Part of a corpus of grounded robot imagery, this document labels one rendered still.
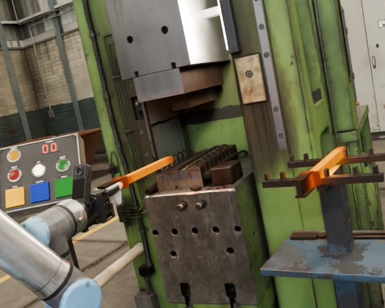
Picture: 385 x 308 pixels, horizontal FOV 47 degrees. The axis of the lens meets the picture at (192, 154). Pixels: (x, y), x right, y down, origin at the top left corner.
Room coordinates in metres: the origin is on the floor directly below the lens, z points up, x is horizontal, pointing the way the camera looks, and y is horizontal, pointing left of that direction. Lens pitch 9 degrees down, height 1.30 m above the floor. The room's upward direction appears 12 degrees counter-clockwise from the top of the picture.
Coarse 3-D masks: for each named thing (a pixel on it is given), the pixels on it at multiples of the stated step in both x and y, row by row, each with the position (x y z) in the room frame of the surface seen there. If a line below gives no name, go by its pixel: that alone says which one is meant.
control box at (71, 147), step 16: (32, 144) 1.82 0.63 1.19; (48, 144) 1.81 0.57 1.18; (64, 144) 1.81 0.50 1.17; (80, 144) 1.82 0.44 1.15; (0, 160) 1.81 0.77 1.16; (16, 160) 1.80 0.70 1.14; (32, 160) 1.79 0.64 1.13; (48, 160) 1.78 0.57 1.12; (80, 160) 1.77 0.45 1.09; (0, 176) 1.77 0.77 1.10; (32, 176) 1.76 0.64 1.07; (48, 176) 1.75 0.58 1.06; (64, 176) 1.74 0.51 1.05; (0, 192) 1.74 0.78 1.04; (0, 208) 1.71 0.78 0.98; (16, 208) 1.70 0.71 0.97; (32, 208) 1.70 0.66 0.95; (48, 208) 1.74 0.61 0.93
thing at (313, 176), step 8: (336, 152) 1.28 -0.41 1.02; (328, 160) 1.20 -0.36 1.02; (336, 160) 1.24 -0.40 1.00; (312, 168) 1.15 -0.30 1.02; (320, 168) 1.13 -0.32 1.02; (304, 176) 1.04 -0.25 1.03; (312, 176) 1.08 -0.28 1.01; (320, 176) 1.11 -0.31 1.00; (296, 184) 1.02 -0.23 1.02; (304, 184) 1.03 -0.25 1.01; (312, 184) 1.08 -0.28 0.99; (320, 184) 1.08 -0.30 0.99; (304, 192) 1.03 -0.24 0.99
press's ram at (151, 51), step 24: (120, 0) 1.71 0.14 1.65; (144, 0) 1.66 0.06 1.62; (168, 0) 1.62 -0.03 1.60; (192, 0) 1.72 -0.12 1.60; (216, 0) 1.95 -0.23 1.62; (120, 24) 1.72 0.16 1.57; (144, 24) 1.67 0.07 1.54; (168, 24) 1.63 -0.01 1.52; (192, 24) 1.68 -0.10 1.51; (216, 24) 1.90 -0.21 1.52; (120, 48) 1.73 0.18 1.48; (144, 48) 1.68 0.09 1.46; (168, 48) 1.64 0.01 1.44; (192, 48) 1.64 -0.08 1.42; (216, 48) 1.85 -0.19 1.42; (120, 72) 1.74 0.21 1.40; (144, 72) 1.69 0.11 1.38
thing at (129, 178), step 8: (160, 160) 1.53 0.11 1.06; (168, 160) 1.55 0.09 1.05; (144, 168) 1.42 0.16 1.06; (152, 168) 1.45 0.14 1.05; (160, 168) 1.50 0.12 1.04; (128, 176) 1.33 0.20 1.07; (136, 176) 1.36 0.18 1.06; (144, 176) 1.40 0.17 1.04; (104, 184) 1.25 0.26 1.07; (112, 184) 1.25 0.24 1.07; (128, 184) 1.30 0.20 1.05
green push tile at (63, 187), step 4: (56, 180) 1.73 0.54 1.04; (60, 180) 1.72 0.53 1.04; (64, 180) 1.72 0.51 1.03; (68, 180) 1.72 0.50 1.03; (72, 180) 1.72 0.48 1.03; (56, 184) 1.72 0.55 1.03; (60, 184) 1.72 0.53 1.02; (64, 184) 1.71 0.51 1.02; (68, 184) 1.71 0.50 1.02; (72, 184) 1.71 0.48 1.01; (56, 188) 1.71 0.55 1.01; (60, 188) 1.71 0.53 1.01; (64, 188) 1.71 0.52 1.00; (68, 188) 1.70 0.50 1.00; (56, 192) 1.70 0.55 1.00; (60, 192) 1.70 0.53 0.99; (64, 192) 1.70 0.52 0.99; (68, 192) 1.70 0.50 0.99; (56, 196) 1.69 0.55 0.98; (60, 196) 1.69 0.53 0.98; (64, 196) 1.69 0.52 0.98
